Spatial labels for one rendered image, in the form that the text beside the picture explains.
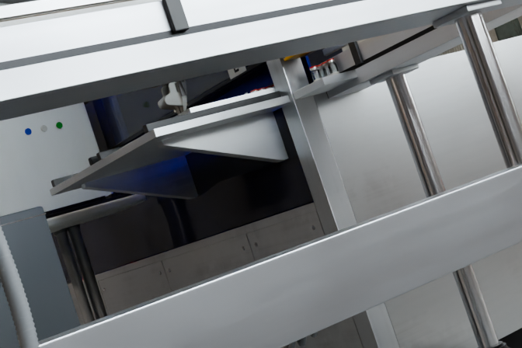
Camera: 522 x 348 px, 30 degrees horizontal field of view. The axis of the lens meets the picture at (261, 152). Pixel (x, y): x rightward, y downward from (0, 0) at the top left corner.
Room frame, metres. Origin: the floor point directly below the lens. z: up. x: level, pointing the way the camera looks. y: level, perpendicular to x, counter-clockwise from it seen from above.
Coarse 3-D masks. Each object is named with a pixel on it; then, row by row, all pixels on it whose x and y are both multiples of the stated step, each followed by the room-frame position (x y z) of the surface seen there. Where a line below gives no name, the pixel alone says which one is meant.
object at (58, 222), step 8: (112, 200) 3.01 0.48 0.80; (120, 200) 3.02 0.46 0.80; (128, 200) 3.04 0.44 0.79; (136, 200) 3.06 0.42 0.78; (144, 200) 3.09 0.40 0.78; (88, 208) 2.94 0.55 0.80; (96, 208) 2.96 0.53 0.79; (104, 208) 2.98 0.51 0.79; (112, 208) 3.00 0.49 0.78; (120, 208) 3.05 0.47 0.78; (56, 216) 2.87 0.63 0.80; (64, 216) 2.88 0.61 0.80; (72, 216) 2.90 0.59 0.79; (80, 216) 2.91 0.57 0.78; (88, 216) 2.93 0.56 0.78; (96, 216) 3.03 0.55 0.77; (104, 216) 3.18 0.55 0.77; (48, 224) 2.84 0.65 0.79; (56, 224) 2.85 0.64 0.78; (64, 224) 2.91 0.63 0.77; (72, 224) 3.05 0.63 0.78
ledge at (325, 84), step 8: (344, 72) 2.37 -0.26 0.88; (352, 72) 2.39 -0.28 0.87; (320, 80) 2.34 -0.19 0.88; (328, 80) 2.34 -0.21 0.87; (336, 80) 2.36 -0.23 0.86; (344, 80) 2.37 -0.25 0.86; (304, 88) 2.40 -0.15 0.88; (312, 88) 2.37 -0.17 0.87; (320, 88) 2.37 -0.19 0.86; (328, 88) 2.42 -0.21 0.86; (296, 96) 2.43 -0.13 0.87; (304, 96) 2.44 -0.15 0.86
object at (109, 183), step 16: (176, 160) 2.92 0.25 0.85; (112, 176) 2.80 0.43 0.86; (128, 176) 2.82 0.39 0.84; (144, 176) 2.85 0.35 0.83; (160, 176) 2.88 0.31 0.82; (176, 176) 2.91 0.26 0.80; (128, 192) 2.83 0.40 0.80; (144, 192) 2.84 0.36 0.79; (160, 192) 2.87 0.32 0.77; (176, 192) 2.90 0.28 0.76; (192, 192) 2.93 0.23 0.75
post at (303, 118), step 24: (288, 72) 2.45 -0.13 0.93; (312, 96) 2.48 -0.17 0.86; (288, 120) 2.49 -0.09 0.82; (312, 120) 2.47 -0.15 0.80; (312, 144) 2.45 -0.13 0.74; (312, 168) 2.46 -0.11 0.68; (336, 168) 2.48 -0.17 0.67; (312, 192) 2.49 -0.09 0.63; (336, 192) 2.46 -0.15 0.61; (336, 216) 2.45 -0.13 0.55; (384, 312) 2.48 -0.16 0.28; (360, 336) 2.49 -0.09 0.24; (384, 336) 2.46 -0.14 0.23
